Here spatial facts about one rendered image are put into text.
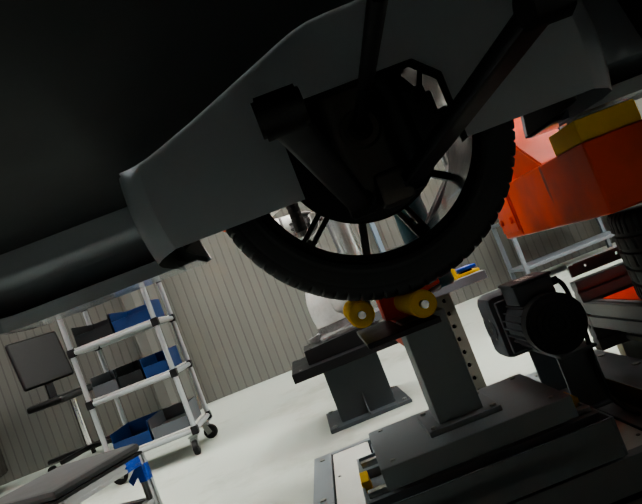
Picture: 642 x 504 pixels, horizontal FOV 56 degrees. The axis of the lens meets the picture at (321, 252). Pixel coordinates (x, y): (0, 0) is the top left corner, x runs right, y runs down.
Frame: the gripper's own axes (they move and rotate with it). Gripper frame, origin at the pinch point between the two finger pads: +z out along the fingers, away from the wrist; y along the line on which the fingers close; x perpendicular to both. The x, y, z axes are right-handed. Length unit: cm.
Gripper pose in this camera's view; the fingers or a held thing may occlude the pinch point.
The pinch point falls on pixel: (312, 218)
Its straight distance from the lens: 185.0
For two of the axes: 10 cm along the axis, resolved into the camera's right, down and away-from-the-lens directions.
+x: -3.1, -9.5, 0.0
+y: -9.4, 3.1, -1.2
